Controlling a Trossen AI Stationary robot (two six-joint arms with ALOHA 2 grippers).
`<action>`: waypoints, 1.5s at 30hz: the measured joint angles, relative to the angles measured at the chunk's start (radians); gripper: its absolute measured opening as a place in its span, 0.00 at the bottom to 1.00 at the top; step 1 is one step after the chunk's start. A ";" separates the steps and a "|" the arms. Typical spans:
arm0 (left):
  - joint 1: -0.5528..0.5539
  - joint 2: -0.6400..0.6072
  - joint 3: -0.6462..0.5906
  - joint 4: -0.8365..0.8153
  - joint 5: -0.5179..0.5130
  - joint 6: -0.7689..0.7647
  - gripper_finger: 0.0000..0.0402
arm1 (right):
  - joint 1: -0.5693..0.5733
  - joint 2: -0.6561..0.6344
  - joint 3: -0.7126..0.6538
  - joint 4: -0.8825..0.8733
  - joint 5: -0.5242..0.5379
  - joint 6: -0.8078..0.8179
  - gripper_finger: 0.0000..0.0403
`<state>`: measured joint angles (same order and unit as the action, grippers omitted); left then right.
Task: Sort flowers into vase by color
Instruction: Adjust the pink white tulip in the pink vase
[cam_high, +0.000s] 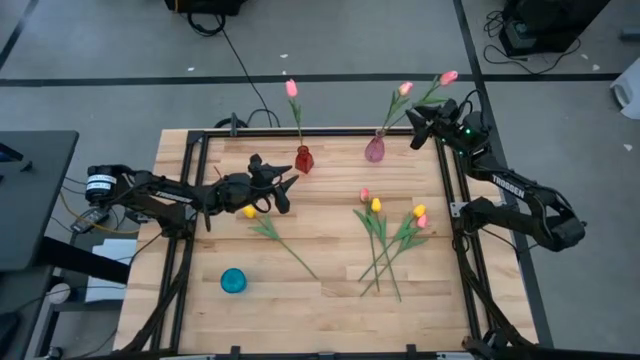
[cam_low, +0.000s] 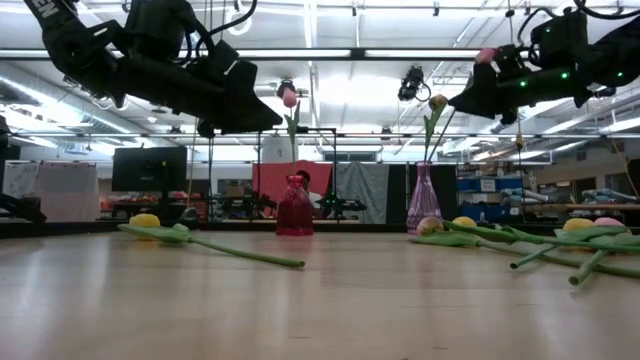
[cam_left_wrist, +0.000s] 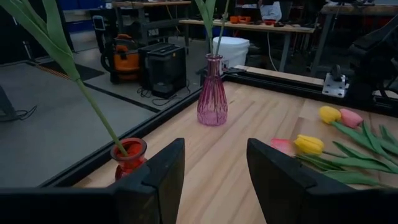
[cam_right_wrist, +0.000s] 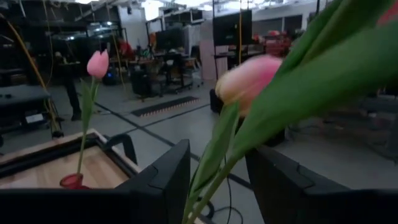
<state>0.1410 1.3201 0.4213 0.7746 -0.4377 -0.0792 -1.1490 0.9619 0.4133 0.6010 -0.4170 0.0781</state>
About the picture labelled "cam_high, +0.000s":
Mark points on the black power adapter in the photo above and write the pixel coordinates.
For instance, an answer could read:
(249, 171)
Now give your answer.
(90, 219)

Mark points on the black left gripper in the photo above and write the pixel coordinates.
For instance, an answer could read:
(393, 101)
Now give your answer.
(240, 192)

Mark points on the purple glass vase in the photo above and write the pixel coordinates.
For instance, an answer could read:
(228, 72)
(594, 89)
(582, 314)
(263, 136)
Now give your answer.
(375, 150)

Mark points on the teal glass vase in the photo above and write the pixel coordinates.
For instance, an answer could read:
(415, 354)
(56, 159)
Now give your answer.
(233, 281)

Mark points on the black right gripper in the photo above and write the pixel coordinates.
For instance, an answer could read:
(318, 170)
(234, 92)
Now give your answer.
(445, 125)

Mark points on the black desk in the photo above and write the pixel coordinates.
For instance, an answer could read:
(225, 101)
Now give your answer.
(30, 210)

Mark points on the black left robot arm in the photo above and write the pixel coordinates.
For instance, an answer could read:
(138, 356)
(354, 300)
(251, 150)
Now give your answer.
(165, 196)

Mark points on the black equipment base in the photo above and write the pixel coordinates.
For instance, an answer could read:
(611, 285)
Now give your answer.
(205, 5)

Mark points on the red glass vase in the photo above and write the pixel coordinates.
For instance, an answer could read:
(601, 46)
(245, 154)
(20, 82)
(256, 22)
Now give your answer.
(304, 161)

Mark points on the pale pink artificial tulip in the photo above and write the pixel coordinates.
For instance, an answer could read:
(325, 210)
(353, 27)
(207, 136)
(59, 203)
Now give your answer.
(405, 89)

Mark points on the white bin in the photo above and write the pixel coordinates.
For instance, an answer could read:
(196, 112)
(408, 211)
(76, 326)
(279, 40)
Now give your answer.
(630, 90)

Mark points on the black aluminium table frame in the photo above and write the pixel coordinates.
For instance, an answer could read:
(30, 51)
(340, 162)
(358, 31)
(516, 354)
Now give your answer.
(320, 133)

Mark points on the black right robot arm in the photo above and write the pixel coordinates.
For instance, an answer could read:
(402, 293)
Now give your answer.
(507, 186)

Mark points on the white box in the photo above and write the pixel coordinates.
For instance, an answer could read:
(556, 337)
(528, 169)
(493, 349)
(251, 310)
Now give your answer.
(112, 280)

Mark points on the black equipment case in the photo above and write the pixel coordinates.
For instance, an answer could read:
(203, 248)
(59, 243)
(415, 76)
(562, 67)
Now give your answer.
(550, 20)

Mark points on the yellow artificial tulip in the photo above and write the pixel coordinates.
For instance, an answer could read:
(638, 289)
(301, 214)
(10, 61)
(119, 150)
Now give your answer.
(249, 212)
(376, 205)

